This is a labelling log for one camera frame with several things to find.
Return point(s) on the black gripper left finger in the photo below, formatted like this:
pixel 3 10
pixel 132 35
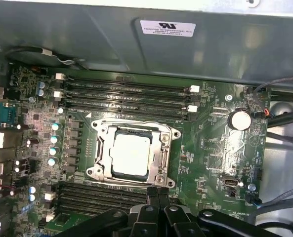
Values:
pixel 146 222

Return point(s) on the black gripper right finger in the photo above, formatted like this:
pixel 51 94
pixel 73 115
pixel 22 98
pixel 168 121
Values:
pixel 176 222

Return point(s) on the silver topped CPU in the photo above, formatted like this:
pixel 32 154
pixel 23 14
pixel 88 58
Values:
pixel 131 153

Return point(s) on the metal socket cover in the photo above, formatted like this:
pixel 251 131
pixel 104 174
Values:
pixel 106 148

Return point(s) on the black RAM slot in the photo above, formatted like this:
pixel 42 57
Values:
pixel 92 212
pixel 99 187
pixel 126 95
pixel 96 205
pixel 126 105
pixel 126 85
pixel 99 196
pixel 126 114

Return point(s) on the CPU socket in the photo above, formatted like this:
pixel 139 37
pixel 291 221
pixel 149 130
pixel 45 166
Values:
pixel 93 170

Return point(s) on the green motherboard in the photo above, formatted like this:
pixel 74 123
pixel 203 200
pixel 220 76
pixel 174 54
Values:
pixel 205 128

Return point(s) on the round coin cell battery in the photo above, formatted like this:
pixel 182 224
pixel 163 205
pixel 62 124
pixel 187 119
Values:
pixel 240 120

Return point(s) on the white case label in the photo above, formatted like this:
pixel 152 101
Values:
pixel 167 28

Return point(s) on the black and silver PC case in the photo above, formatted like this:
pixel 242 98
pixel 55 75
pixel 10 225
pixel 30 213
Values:
pixel 87 37

